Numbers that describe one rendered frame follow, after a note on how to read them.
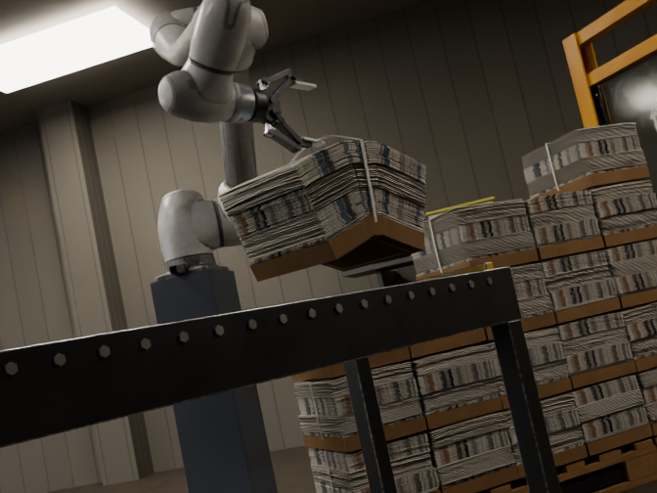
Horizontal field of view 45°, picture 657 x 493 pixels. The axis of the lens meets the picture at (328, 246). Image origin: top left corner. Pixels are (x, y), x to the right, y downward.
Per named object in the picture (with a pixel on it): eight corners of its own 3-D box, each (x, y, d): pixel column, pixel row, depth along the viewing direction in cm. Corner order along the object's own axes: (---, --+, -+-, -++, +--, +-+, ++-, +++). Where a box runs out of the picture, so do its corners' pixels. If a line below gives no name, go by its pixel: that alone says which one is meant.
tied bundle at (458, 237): (417, 290, 304) (404, 231, 306) (481, 277, 315) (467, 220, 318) (471, 275, 269) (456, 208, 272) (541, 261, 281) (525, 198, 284)
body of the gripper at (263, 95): (234, 92, 185) (266, 97, 191) (239, 127, 183) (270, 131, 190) (253, 80, 179) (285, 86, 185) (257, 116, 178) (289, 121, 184)
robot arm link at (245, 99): (216, 127, 180) (238, 129, 184) (239, 114, 173) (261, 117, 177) (211, 88, 181) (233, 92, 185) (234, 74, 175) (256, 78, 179)
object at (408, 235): (343, 272, 211) (344, 256, 212) (424, 250, 190) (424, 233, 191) (296, 256, 201) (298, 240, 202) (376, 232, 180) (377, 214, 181)
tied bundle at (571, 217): (483, 277, 315) (469, 220, 318) (543, 265, 326) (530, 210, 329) (541, 261, 280) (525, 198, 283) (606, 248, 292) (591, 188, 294)
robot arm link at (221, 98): (230, 133, 176) (247, 76, 171) (168, 126, 165) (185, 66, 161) (206, 113, 183) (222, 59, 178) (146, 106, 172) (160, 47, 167)
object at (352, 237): (299, 256, 202) (292, 241, 201) (380, 232, 181) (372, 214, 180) (256, 282, 191) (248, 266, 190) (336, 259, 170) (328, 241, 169)
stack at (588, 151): (592, 469, 318) (516, 156, 332) (649, 450, 329) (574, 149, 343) (664, 477, 282) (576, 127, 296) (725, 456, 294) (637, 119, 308)
